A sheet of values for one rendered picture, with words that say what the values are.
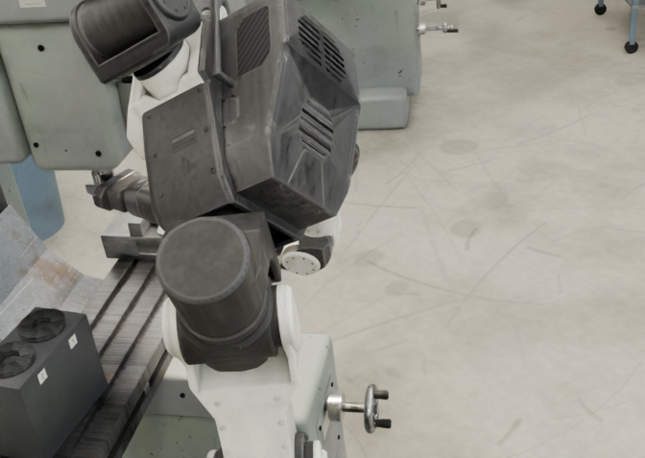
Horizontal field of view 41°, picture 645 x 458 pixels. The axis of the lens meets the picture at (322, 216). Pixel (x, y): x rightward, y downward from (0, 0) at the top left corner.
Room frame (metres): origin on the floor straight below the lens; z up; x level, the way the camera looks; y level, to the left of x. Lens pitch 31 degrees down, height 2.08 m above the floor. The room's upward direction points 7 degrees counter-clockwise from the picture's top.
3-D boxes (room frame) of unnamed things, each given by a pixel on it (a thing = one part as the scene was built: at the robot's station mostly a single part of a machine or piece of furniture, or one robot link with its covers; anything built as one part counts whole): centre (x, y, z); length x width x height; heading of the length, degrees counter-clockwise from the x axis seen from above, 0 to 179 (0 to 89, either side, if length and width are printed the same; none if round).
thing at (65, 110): (1.68, 0.46, 1.47); 0.21 x 0.19 x 0.32; 165
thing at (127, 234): (1.89, 0.37, 0.98); 0.35 x 0.15 x 0.11; 73
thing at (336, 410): (1.55, -0.03, 0.63); 0.16 x 0.12 x 0.12; 75
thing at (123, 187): (1.62, 0.39, 1.23); 0.13 x 0.12 x 0.10; 140
